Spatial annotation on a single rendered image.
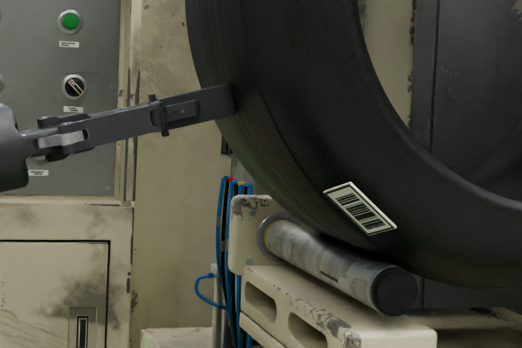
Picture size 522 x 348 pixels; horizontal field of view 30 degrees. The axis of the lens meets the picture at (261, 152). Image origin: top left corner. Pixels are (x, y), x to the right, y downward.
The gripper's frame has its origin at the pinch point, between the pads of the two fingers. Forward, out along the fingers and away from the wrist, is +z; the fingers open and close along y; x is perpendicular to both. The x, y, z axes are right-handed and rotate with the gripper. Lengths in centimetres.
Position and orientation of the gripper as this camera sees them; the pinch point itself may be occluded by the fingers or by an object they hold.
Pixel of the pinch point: (196, 106)
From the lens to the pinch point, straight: 91.8
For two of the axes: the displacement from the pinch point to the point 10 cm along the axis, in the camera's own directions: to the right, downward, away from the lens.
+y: -2.9, -0.5, 9.6
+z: 9.4, -2.2, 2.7
